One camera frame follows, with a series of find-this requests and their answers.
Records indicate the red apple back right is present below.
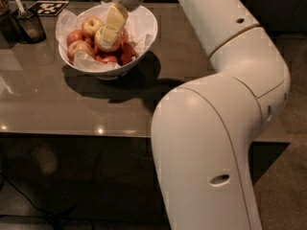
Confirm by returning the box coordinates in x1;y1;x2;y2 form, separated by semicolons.
120;28;129;41

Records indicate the yellow-red top apple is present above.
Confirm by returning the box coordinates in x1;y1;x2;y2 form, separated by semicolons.
94;26;121;53

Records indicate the white ceramic bowl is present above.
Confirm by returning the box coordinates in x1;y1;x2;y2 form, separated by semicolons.
58;1;158;81

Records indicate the black floor cable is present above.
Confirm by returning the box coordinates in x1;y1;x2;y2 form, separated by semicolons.
0;172;96;230

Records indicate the black white marker tag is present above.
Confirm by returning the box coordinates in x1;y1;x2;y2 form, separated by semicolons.
30;1;68;16

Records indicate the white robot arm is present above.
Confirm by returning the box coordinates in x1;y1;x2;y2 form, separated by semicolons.
151;0;291;230

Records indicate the white handled scoop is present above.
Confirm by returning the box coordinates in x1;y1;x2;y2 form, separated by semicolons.
14;0;33;18

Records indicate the pale red apple front left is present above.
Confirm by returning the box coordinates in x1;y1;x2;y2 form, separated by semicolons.
67;40;95;62

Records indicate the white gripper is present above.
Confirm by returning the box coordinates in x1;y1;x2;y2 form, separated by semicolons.
104;0;144;35

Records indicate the black container with scoop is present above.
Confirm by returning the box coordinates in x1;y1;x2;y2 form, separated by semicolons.
12;10;46;44

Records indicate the yellow apple at back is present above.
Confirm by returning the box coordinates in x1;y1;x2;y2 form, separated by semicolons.
82;16;104;36

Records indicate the red apple far left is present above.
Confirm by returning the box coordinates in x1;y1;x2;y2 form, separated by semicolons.
66;30;92;46

